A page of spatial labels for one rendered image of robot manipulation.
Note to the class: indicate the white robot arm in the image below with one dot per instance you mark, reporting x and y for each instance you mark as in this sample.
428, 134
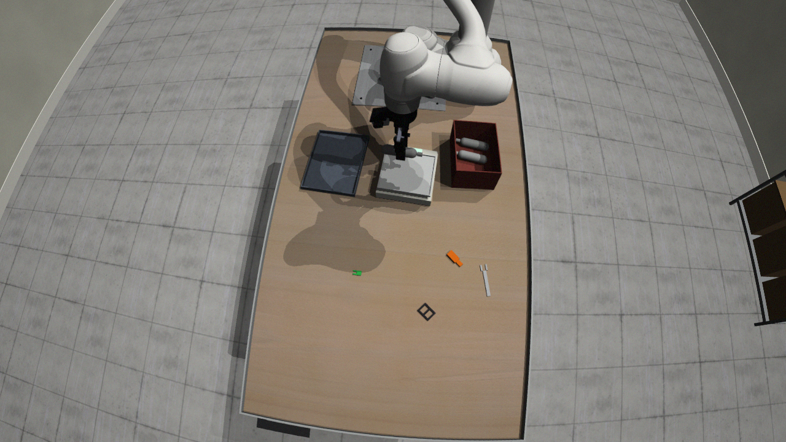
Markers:
468, 71

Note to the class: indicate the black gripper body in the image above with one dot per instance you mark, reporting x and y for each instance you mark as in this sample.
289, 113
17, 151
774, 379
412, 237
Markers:
401, 120

